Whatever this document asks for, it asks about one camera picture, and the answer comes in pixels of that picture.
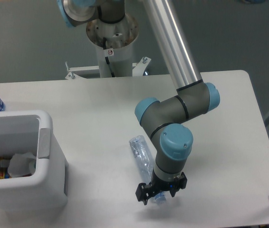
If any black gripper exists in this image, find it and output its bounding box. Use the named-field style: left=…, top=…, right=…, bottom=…
left=135, top=172, right=187, bottom=206

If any white trash can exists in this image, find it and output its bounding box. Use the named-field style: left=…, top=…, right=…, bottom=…
left=0, top=110, right=68, bottom=210

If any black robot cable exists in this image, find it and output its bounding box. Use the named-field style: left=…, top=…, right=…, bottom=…
left=102, top=37, right=116, bottom=78

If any white plastic bag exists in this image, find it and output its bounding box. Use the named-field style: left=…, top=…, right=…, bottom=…
left=8, top=152, right=37, bottom=176

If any crushed clear plastic bottle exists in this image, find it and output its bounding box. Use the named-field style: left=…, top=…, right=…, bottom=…
left=128, top=134, right=167, bottom=205

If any colourful trash in can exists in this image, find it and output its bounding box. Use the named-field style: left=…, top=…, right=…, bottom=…
left=0, top=157, right=36, bottom=180

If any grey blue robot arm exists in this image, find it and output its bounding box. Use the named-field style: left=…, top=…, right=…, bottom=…
left=57, top=0, right=220, bottom=204

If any white pedestal foot bracket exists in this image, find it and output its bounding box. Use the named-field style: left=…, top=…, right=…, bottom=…
left=65, top=57, right=152, bottom=80

